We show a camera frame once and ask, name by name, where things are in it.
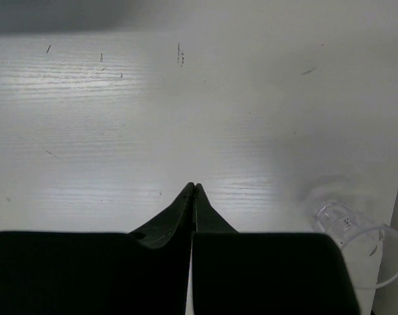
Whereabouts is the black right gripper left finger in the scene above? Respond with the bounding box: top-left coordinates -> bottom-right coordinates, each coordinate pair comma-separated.
0,183 -> 195,314

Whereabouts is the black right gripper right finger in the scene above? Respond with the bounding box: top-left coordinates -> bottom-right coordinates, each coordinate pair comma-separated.
191,184 -> 360,314

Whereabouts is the clear plastic cup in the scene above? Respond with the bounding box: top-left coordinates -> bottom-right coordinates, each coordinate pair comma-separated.
303,177 -> 398,289

